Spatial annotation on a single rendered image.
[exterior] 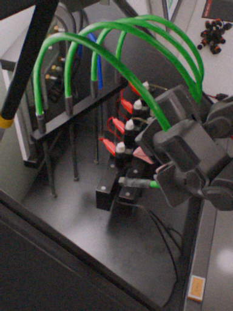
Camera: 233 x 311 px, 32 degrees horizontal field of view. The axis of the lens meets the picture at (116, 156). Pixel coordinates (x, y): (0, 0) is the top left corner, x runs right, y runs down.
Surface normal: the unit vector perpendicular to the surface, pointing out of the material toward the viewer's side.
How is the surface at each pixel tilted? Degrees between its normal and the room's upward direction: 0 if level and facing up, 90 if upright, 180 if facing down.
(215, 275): 0
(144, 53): 90
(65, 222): 0
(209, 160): 42
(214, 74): 0
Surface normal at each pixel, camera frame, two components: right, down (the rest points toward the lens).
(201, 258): 0.01, -0.67
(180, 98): -0.28, 0.38
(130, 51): -0.29, 0.71
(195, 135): 0.34, -0.15
